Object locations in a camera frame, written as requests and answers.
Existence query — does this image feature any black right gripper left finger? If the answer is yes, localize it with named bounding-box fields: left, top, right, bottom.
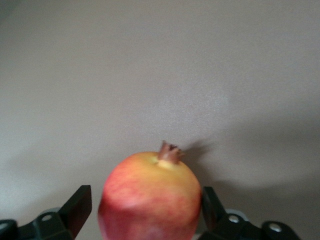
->
left=0, top=185, right=93, bottom=240

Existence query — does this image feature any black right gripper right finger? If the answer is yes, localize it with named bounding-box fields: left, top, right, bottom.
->
left=199, top=186, right=302, bottom=240

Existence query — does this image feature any red yellow pomegranate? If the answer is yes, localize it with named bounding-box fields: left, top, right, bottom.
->
left=97, top=140, right=203, bottom=240

